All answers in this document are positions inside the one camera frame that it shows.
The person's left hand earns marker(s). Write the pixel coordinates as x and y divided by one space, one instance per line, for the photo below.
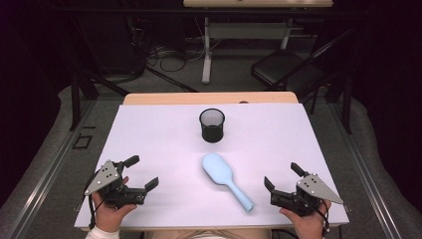
111 215

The dark curtain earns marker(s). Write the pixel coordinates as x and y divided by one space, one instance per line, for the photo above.
391 99
23 99

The white-legged wooden desk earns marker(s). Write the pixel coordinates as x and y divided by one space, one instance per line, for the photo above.
252 30

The wooden table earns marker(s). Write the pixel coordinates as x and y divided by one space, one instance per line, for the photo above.
199 98

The metal floor rail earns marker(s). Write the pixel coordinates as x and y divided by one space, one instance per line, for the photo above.
368 172
49 172

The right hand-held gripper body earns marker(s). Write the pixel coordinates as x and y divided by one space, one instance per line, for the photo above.
298 199

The black folding chair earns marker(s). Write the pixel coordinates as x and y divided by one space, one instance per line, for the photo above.
282 66

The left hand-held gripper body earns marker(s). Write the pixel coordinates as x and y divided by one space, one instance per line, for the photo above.
127 195

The black floor outlet frame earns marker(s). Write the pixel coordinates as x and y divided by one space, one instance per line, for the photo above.
82 141

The black metal crossbar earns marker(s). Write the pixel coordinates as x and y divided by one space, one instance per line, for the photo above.
132 11

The light blue hairbrush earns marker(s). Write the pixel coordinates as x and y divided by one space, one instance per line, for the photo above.
220 174

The person's right hand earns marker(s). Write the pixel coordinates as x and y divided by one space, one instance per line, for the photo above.
307 224

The black mesh pen holder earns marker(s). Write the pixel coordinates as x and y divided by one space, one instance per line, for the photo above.
212 131

